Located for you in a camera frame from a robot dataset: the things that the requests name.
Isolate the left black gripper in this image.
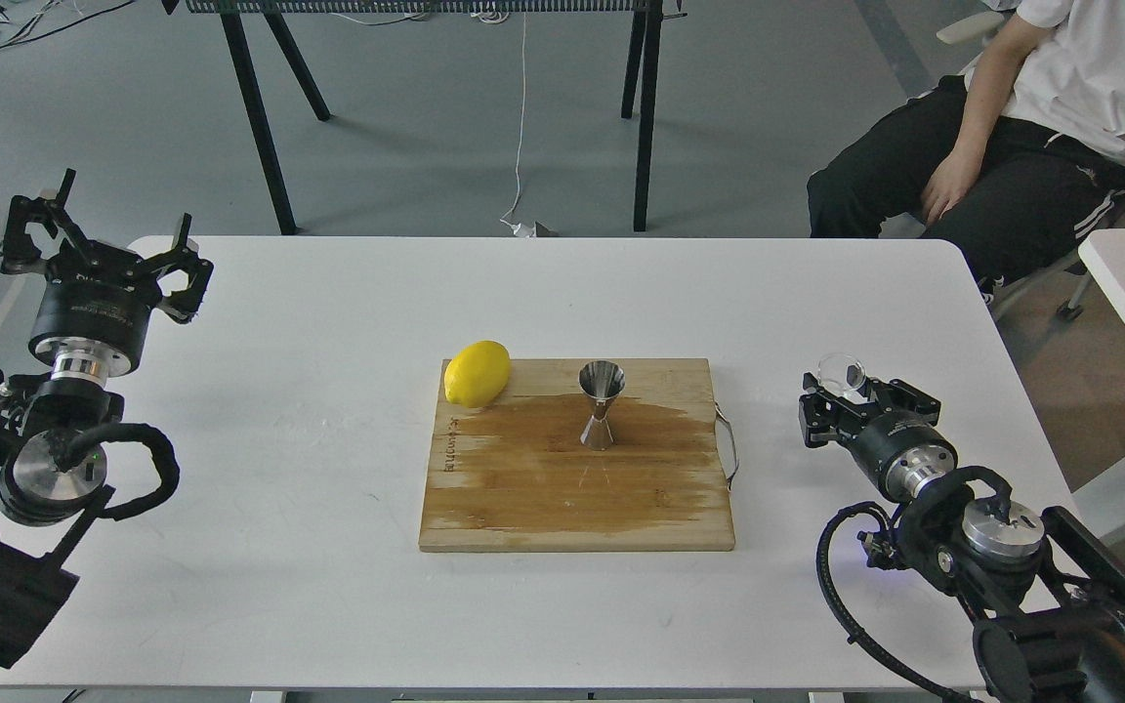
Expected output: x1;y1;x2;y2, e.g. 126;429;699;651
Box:
0;168;215;377

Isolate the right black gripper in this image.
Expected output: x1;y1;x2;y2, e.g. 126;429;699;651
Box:
799;372;957;503

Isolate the clear glass cup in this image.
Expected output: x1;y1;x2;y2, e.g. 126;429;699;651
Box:
815;352;869;403

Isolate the steel jigger measuring cup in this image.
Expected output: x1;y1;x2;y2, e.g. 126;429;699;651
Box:
577;360;626;450

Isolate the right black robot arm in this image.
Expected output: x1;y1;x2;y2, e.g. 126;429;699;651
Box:
799;363;1125;702

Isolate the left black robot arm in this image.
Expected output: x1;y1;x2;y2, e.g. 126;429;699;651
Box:
0;170;213;669

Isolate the person's right hand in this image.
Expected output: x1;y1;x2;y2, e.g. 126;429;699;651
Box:
921;145;986;227

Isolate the black metal rack table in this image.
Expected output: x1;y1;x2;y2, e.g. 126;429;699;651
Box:
162;1;687;235

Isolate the seated person white shirt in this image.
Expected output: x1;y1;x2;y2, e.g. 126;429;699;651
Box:
807;1;1125;295

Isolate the wooden cutting board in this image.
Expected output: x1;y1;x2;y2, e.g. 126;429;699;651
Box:
419;357;735;553

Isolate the yellow lemon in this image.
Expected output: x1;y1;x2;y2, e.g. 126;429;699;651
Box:
443;340;512;409

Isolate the white hanging cable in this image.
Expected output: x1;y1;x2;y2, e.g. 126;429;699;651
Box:
500;12;556;238

